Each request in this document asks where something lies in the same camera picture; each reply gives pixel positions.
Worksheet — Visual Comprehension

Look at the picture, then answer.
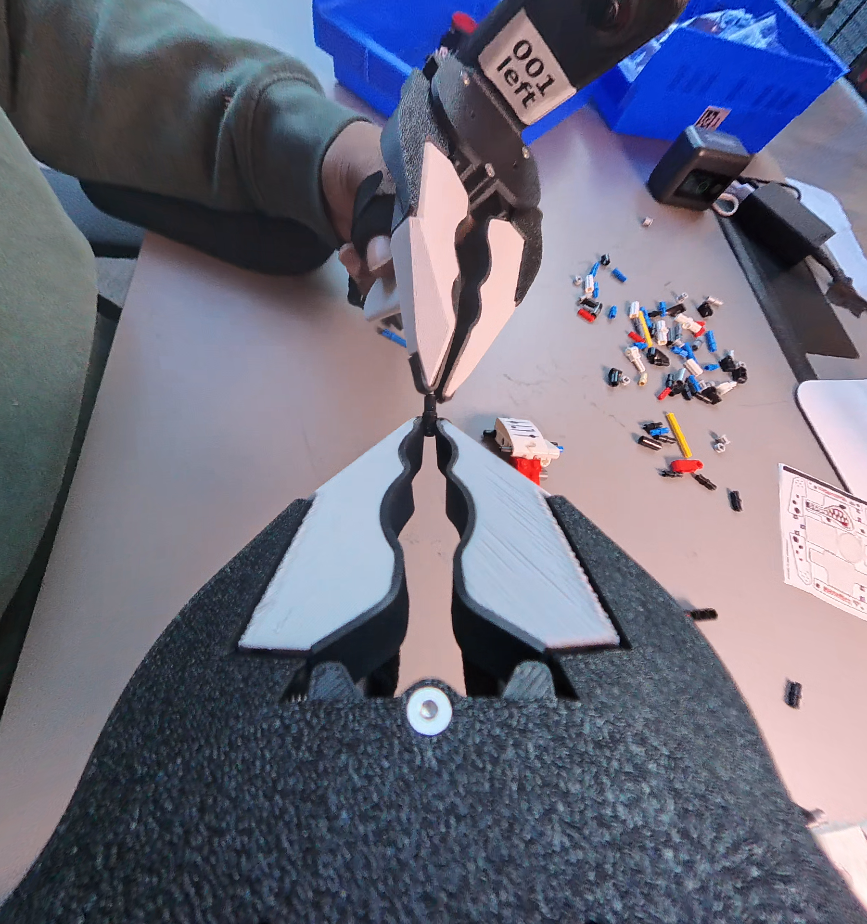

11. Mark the black box device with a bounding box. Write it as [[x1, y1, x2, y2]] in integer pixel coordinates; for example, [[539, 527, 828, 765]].
[[648, 126, 755, 210]]

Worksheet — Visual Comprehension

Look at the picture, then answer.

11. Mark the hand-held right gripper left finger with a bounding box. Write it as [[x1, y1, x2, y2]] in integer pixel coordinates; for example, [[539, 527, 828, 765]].
[[239, 419, 423, 691]]

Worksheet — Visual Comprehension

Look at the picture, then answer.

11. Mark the person's left forearm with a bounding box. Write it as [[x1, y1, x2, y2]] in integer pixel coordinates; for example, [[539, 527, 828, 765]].
[[0, 0, 384, 275]]

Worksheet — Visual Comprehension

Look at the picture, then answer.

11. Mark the grey desk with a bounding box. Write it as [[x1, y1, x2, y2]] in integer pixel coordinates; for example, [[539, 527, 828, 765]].
[[0, 87, 867, 896]]

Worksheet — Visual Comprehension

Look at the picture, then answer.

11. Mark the pile of small toy bricks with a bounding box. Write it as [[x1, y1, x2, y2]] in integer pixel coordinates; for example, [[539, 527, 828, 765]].
[[571, 253, 752, 492]]

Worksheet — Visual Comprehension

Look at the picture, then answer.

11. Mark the person's left hand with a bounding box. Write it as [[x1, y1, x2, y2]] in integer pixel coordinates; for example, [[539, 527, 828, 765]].
[[323, 120, 406, 326]]

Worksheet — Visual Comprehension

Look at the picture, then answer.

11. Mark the red white black brick subassembly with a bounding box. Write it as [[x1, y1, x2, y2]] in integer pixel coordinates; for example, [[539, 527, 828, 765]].
[[484, 416, 564, 485]]

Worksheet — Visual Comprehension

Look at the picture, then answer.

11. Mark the white booklet stand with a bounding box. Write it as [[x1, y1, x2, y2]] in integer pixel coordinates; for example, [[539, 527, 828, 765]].
[[795, 379, 867, 506]]

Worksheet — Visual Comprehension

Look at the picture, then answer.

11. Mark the sticker sheet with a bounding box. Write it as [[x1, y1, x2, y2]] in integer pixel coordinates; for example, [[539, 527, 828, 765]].
[[780, 462, 867, 636]]

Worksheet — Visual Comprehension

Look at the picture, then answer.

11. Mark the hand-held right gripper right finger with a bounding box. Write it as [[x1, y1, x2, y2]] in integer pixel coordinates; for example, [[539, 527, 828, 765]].
[[434, 419, 622, 691]]

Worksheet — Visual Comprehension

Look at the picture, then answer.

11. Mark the blue plastic bin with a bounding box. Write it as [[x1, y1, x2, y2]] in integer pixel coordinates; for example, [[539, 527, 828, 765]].
[[586, 0, 850, 145], [311, 0, 579, 145]]

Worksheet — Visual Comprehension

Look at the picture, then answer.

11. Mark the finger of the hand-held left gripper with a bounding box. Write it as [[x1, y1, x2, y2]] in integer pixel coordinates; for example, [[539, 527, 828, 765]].
[[388, 142, 473, 398], [434, 229, 528, 402]]

